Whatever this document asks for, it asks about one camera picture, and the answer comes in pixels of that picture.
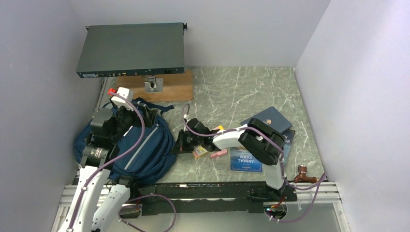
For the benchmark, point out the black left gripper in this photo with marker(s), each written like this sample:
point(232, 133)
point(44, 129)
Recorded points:
point(148, 114)

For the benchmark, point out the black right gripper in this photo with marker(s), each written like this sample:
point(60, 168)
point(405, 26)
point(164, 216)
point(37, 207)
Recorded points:
point(181, 146)

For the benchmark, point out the colourful crayon box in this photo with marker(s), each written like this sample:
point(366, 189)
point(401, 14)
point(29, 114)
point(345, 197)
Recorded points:
point(199, 151)

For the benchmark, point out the navy blue student backpack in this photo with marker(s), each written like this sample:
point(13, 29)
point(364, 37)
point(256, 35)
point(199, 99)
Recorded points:
point(151, 159)

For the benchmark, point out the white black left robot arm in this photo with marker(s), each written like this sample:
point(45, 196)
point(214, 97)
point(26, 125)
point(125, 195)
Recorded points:
point(101, 151)

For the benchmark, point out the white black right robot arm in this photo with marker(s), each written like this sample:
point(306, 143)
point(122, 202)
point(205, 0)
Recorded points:
point(263, 142)

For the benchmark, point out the pink eraser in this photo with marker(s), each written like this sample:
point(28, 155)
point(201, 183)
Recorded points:
point(219, 153)

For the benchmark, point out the wooden board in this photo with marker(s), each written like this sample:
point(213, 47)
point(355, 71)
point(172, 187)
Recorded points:
point(176, 87)

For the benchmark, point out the Animal Farm book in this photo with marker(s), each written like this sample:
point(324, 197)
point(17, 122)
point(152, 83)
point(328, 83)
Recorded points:
point(243, 161)

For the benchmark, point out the grey rack server box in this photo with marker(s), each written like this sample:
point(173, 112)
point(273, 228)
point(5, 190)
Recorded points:
point(132, 50)

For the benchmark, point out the navy blue notebook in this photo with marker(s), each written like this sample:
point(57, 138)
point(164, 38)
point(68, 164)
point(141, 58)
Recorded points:
point(273, 118)

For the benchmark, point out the Nineteen Eighty-Four book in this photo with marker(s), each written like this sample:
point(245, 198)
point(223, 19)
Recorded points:
point(288, 136)

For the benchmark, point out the copper pipe fitting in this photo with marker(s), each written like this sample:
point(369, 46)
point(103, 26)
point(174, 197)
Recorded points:
point(302, 176)

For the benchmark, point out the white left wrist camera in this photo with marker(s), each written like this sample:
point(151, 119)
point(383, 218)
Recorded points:
point(121, 97)

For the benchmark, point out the aluminium side rail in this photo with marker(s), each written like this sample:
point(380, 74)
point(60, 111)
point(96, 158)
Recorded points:
point(103, 85)

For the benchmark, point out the grey metal stand bracket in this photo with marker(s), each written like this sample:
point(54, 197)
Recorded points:
point(153, 84)

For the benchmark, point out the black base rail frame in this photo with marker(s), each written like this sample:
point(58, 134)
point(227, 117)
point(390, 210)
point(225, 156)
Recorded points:
point(204, 197)

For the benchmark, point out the aluminium extrusion rail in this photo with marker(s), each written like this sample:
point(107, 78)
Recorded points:
point(327, 193)

